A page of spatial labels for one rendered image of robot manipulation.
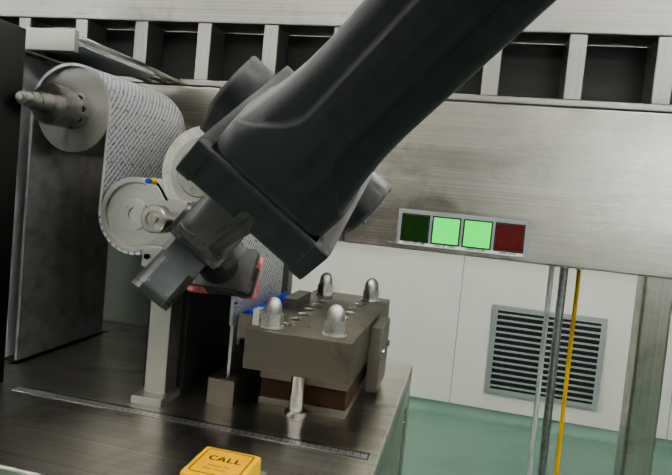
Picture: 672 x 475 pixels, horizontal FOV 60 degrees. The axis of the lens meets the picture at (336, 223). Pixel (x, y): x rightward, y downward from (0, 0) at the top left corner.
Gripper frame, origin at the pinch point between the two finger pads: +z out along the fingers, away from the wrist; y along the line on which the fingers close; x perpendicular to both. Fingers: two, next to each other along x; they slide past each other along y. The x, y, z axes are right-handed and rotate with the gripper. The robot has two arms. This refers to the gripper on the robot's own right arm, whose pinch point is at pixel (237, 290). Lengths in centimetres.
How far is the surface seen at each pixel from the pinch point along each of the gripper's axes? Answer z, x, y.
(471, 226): 19.0, 26.1, 35.3
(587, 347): 253, 86, 110
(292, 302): 11.7, 3.4, 5.9
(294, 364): -0.4, -10.2, 11.8
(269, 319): -2.1, -4.6, 7.0
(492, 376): 266, 66, 61
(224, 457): -12.6, -25.0, 9.2
